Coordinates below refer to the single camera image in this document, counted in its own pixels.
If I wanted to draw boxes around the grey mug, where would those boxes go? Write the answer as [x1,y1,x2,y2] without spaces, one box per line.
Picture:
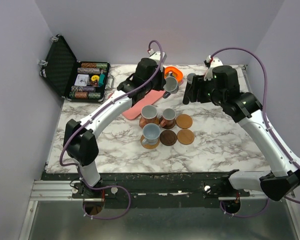
[163,76,179,99]

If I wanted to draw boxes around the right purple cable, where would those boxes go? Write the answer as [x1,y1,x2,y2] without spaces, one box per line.
[204,47,300,218]

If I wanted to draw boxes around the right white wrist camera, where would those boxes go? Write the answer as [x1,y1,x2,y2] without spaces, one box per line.
[203,55,224,81]

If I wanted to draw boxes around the large woven rattan coaster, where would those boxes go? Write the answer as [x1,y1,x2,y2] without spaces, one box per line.
[139,117,159,129]

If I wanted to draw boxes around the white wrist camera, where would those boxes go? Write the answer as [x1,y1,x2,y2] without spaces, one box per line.
[148,49,167,64]
[203,55,224,81]

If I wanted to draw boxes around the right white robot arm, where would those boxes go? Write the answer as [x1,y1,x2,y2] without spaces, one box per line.
[183,65,300,201]

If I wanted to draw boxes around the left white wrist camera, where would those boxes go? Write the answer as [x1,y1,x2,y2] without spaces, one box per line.
[148,49,167,64]

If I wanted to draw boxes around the pink mug front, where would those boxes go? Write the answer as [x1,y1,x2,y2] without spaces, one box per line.
[141,105,158,119]

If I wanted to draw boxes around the light blue mug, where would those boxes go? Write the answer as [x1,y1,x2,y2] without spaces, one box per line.
[141,123,161,146]

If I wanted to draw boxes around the small woven rattan coaster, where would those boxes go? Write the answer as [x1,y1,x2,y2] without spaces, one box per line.
[140,135,160,150]

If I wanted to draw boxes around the black poker chip case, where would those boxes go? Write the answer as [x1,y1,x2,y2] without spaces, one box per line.
[38,34,111,103]

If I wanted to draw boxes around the pink serving tray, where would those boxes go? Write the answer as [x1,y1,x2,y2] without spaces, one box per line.
[105,90,164,120]

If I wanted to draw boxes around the pink mug back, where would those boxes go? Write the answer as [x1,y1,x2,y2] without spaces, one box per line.
[162,108,176,123]

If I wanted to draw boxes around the dark wood coaster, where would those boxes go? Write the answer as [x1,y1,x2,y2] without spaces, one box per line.
[159,116,176,130]
[159,129,177,146]

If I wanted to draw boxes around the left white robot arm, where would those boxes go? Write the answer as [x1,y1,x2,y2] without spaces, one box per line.
[61,52,166,198]

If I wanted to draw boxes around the orange lid container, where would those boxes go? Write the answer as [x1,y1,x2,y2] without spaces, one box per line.
[164,66,184,86]

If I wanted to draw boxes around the light wood coaster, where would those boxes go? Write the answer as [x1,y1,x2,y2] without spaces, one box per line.
[175,114,193,129]
[177,129,195,145]

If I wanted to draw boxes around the pink mug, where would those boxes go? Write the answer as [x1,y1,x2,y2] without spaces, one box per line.
[141,105,158,119]
[162,108,176,123]

